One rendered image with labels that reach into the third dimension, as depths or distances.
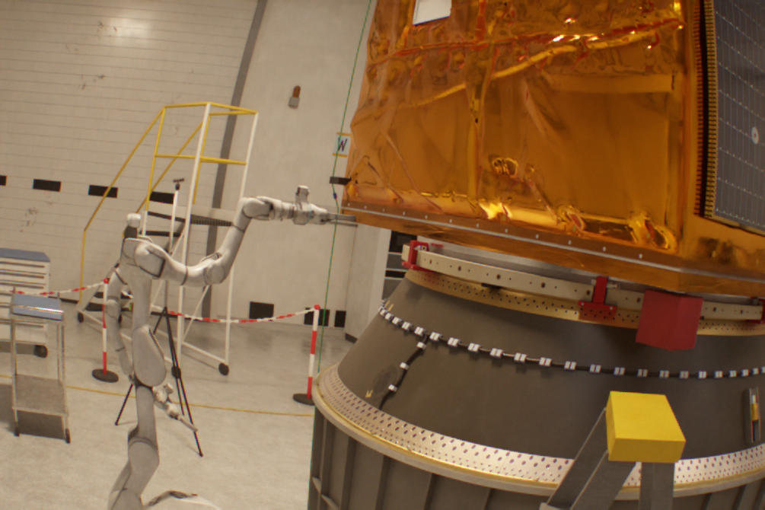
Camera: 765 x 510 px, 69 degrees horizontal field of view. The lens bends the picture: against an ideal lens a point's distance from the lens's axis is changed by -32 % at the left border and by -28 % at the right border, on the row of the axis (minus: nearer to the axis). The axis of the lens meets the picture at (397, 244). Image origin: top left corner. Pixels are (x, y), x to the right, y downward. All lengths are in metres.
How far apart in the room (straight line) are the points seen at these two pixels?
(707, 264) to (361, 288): 8.48
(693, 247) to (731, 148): 0.31
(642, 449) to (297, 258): 9.24
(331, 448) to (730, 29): 1.97
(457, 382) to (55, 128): 7.82
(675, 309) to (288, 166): 8.68
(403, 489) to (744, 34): 1.76
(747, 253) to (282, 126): 8.60
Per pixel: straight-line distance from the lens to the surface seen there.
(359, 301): 10.05
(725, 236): 1.87
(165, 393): 3.10
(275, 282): 10.16
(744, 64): 1.96
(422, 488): 2.12
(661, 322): 1.77
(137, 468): 2.90
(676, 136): 1.72
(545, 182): 2.06
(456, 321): 2.26
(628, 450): 1.20
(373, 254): 9.82
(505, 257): 2.21
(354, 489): 2.39
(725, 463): 2.17
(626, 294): 2.05
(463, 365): 2.16
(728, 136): 1.81
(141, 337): 2.71
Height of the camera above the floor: 1.84
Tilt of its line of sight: 3 degrees down
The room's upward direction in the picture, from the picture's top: 8 degrees clockwise
